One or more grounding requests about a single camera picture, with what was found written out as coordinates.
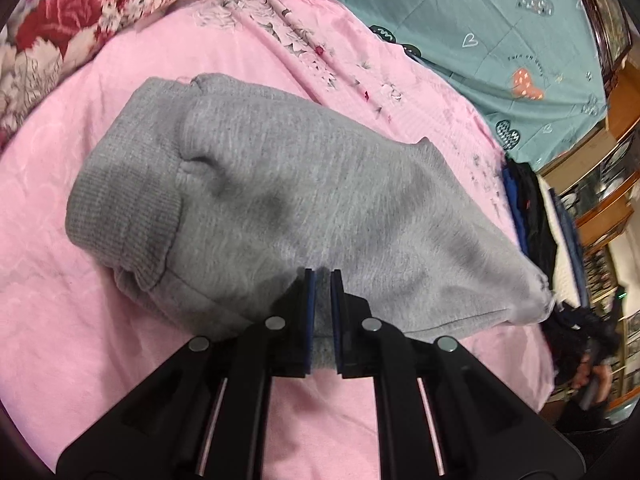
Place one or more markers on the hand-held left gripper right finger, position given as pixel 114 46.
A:
pixel 336 310

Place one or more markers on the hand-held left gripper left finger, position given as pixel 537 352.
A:
pixel 309 310

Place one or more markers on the grey sweatshirt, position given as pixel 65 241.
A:
pixel 280 200

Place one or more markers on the person's right hand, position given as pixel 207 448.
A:
pixel 592 377

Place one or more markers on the pink floral bed sheet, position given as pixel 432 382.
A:
pixel 100 340

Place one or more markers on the stack of dark folded clothes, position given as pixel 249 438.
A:
pixel 542 230

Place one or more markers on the wooden display cabinet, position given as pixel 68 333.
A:
pixel 607 170

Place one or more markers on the teal heart print quilt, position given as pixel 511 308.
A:
pixel 480 35

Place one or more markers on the red rose floral blanket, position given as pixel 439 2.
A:
pixel 75 15

